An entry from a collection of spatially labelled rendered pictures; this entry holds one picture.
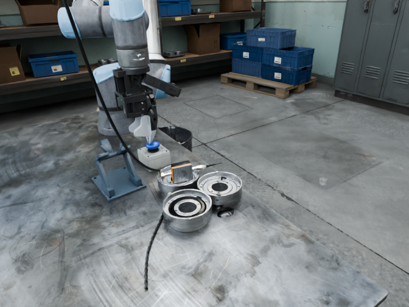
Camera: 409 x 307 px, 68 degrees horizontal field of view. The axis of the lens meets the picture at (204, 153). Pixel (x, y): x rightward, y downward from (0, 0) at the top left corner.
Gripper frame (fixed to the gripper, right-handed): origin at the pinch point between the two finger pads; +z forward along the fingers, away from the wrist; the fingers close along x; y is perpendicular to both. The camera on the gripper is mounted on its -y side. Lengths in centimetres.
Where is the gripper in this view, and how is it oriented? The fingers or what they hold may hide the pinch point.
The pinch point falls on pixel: (151, 138)
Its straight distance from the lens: 85.6
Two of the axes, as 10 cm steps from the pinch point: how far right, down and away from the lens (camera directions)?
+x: 5.5, 3.7, -7.5
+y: -8.4, 2.8, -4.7
